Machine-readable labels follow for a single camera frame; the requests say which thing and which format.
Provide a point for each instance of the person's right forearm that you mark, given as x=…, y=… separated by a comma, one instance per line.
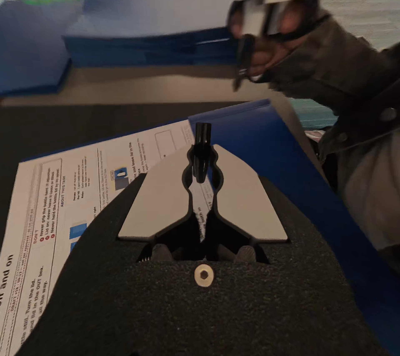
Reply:
x=328, y=59

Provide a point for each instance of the black capped marker pen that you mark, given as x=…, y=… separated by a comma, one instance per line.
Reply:
x=202, y=156

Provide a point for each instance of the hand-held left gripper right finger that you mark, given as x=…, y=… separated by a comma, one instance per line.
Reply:
x=247, y=206

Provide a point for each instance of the person's torso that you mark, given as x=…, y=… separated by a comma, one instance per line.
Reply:
x=368, y=181

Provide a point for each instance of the stack of blue flat boxes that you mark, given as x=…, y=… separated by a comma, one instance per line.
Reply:
x=140, y=34

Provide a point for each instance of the person's right hand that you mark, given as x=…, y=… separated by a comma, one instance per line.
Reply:
x=281, y=49

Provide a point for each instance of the blue flat box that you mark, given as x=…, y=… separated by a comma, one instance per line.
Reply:
x=28, y=49

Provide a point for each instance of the grey desk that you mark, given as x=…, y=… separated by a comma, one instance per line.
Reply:
x=140, y=84

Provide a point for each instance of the printed bottle instruction sheet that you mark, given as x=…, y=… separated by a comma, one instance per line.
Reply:
x=62, y=206

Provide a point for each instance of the blue board under sheet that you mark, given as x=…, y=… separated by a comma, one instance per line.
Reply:
x=265, y=143

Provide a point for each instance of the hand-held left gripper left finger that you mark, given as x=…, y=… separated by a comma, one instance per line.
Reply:
x=156, y=203

